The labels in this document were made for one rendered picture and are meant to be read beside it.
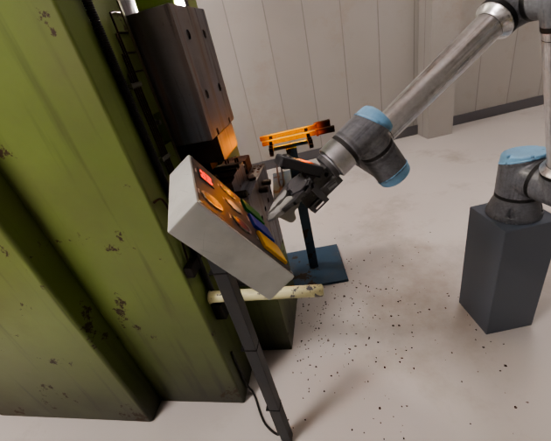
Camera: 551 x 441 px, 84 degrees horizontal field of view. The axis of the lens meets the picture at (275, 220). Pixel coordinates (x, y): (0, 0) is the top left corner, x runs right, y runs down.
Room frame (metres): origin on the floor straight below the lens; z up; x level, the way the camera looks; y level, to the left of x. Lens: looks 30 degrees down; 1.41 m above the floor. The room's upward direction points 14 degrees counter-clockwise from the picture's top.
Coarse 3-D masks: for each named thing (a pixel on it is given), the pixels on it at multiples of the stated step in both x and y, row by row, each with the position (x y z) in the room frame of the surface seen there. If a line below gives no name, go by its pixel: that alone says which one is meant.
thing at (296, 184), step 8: (320, 160) 0.71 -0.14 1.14; (328, 160) 0.70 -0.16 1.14; (328, 168) 0.70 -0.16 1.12; (296, 176) 0.74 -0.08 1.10; (304, 176) 0.71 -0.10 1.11; (312, 176) 0.70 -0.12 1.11; (320, 176) 0.70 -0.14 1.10; (328, 176) 0.71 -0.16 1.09; (336, 176) 0.69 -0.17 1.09; (296, 184) 0.70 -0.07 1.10; (304, 184) 0.68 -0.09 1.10; (312, 184) 0.69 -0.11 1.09; (320, 184) 0.70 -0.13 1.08; (328, 184) 0.70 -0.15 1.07; (336, 184) 0.71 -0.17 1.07; (312, 192) 0.69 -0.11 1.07; (320, 192) 0.68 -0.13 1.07; (328, 192) 0.70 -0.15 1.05; (304, 200) 0.68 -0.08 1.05; (312, 200) 0.69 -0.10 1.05; (320, 200) 0.69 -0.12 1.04; (312, 208) 0.68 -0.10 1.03
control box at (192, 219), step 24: (192, 168) 0.71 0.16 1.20; (192, 192) 0.55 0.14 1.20; (216, 192) 0.67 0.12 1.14; (168, 216) 0.55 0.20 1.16; (192, 216) 0.50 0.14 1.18; (216, 216) 0.51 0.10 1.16; (240, 216) 0.64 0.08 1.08; (192, 240) 0.50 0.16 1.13; (216, 240) 0.50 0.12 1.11; (240, 240) 0.51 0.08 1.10; (216, 264) 0.50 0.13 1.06; (240, 264) 0.51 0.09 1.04; (264, 264) 0.52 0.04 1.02; (264, 288) 0.51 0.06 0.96
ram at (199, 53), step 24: (144, 24) 1.11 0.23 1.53; (168, 24) 1.09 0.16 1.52; (192, 24) 1.22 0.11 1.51; (144, 48) 1.12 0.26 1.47; (168, 48) 1.10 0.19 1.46; (192, 48) 1.16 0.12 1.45; (168, 72) 1.10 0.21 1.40; (192, 72) 1.10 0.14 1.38; (216, 72) 1.31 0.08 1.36; (168, 96) 1.11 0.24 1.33; (192, 96) 1.09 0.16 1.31; (216, 96) 1.24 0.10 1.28; (168, 120) 1.12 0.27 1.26; (192, 120) 1.10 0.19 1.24; (216, 120) 1.17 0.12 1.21
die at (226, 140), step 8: (232, 128) 1.31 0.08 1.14; (216, 136) 1.13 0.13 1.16; (224, 136) 1.20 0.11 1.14; (232, 136) 1.28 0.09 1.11; (192, 144) 1.16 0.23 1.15; (200, 144) 1.15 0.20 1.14; (208, 144) 1.14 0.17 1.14; (216, 144) 1.14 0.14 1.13; (224, 144) 1.17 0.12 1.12; (232, 144) 1.26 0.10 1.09; (184, 152) 1.17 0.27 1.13; (192, 152) 1.16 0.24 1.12; (200, 152) 1.15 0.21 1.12; (208, 152) 1.15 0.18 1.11; (216, 152) 1.14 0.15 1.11; (224, 152) 1.15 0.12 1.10; (200, 160) 1.16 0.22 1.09; (208, 160) 1.15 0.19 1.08; (216, 160) 1.14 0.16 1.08; (224, 160) 1.13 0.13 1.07
